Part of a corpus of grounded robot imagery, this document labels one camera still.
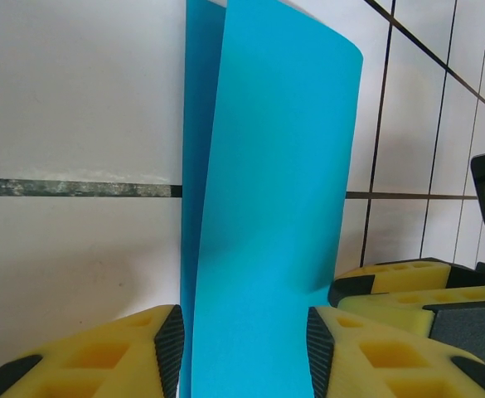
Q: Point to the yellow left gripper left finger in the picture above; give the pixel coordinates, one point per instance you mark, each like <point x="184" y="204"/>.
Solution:
<point x="59" y="373"/>

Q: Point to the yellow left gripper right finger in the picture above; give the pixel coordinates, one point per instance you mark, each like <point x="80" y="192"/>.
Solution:
<point x="412" y="373"/>

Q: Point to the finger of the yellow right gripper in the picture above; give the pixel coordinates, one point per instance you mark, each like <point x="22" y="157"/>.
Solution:
<point x="416" y="275"/>
<point x="383" y="315"/>

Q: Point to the teal blue cloth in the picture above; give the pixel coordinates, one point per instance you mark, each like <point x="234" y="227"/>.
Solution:
<point x="275" y="186"/>

